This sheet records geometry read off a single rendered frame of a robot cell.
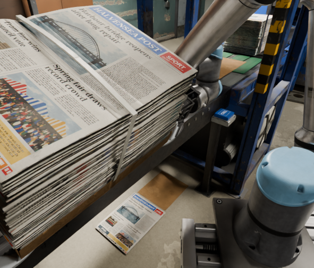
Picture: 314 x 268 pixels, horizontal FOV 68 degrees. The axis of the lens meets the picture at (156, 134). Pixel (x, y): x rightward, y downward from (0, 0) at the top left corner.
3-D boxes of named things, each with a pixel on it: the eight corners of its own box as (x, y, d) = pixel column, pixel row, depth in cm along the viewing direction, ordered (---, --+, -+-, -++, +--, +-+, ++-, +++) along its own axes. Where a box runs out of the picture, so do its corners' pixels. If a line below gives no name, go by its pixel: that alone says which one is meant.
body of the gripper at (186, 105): (162, 94, 64) (187, 81, 72) (154, 116, 70) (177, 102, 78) (184, 111, 62) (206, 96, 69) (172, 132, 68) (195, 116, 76)
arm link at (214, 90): (205, 72, 84) (203, 93, 88) (188, 80, 77) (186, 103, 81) (226, 76, 79) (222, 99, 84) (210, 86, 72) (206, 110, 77)
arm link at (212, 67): (201, 50, 66) (197, 87, 72) (230, 45, 71) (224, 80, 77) (184, 44, 71) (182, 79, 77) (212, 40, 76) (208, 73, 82)
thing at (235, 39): (255, 56, 190) (263, 21, 176) (221, 50, 206) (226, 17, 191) (270, 47, 215) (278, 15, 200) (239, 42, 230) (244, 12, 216)
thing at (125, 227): (126, 255, 135) (126, 254, 134) (95, 227, 150) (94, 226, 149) (165, 213, 159) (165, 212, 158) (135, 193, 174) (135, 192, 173)
